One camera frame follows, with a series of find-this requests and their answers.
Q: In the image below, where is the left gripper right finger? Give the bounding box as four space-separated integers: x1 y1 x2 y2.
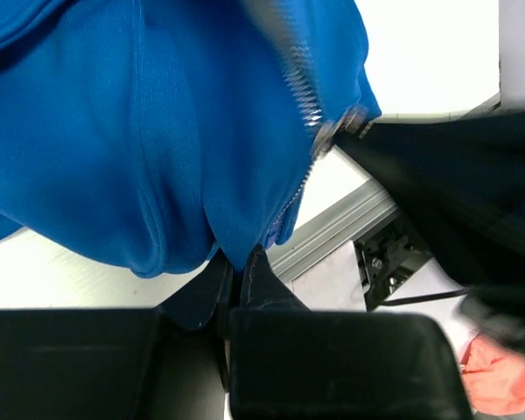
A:
229 247 473 419

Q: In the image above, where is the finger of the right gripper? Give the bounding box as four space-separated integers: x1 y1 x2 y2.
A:
334 111 525 350

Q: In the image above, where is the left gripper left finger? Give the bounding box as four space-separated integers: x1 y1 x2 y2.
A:
0 255 233 419

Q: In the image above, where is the blue zip jacket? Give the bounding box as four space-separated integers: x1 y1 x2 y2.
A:
0 1 381 277

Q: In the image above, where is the orange cloth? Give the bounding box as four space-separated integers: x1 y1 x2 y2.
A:
460 335 525 416

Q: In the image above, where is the aluminium table front rail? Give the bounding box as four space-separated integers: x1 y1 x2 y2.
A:
268 180 396 283

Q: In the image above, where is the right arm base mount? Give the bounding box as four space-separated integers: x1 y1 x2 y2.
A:
353 212 432 312

